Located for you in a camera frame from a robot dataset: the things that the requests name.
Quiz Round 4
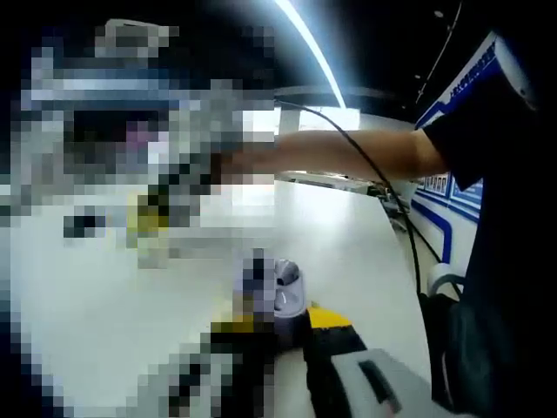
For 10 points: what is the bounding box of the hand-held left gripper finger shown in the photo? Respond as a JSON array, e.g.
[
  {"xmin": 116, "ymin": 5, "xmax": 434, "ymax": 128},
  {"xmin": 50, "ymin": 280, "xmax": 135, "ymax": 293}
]
[{"xmin": 303, "ymin": 305, "xmax": 443, "ymax": 418}]

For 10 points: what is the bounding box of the purple earbud case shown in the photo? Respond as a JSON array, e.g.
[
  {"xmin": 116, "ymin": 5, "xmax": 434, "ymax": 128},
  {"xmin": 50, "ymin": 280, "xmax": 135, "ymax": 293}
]
[{"xmin": 272, "ymin": 258, "xmax": 309, "ymax": 352}]

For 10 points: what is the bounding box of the white chair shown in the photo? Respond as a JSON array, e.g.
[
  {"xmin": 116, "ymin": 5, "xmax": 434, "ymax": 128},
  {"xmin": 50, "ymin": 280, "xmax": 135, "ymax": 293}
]
[{"xmin": 427, "ymin": 262, "xmax": 463, "ymax": 300}]

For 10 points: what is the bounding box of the person in dark shirt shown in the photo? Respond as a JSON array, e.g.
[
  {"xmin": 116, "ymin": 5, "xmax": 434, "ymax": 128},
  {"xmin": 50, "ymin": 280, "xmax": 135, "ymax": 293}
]
[{"xmin": 424, "ymin": 32, "xmax": 557, "ymax": 418}]

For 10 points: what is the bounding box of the ceiling light strip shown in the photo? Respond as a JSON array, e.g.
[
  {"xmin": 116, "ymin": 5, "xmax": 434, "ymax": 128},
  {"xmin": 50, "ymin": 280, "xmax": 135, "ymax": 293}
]
[{"xmin": 276, "ymin": 0, "xmax": 348, "ymax": 110}]

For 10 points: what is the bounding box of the white worn device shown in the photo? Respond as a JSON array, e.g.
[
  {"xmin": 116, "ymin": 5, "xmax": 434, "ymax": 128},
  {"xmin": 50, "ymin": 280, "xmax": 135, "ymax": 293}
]
[{"xmin": 494, "ymin": 37, "xmax": 539, "ymax": 111}]

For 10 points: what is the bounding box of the black cable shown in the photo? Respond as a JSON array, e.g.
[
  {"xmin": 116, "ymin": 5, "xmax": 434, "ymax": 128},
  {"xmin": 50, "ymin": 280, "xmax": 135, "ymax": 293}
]
[{"xmin": 273, "ymin": 98, "xmax": 422, "ymax": 300}]

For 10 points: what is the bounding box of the wall poster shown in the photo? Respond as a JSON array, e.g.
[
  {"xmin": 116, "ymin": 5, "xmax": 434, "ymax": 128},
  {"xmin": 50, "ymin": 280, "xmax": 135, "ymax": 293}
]
[{"xmin": 411, "ymin": 34, "xmax": 500, "ymax": 262}]

